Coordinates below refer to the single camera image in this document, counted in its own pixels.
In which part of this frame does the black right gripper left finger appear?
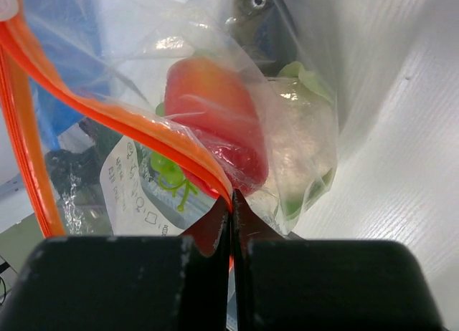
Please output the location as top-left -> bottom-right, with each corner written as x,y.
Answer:
1,199 -> 230,330

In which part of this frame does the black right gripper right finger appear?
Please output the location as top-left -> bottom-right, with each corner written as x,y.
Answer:
232,191 -> 443,330

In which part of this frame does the white green toy cauliflower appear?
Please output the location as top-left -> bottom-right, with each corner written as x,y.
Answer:
269,61 -> 338,220

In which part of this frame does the clear orange-zipper zip bag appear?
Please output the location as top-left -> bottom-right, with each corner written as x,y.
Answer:
1,0 -> 338,237

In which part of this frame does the orange red toy mango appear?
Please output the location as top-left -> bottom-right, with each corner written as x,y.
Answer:
164,57 -> 268,196

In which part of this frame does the grey toy fish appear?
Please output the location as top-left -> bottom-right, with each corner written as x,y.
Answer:
226,0 -> 297,77

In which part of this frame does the blue plastic bin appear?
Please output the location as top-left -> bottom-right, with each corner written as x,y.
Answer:
23,0 -> 109,150

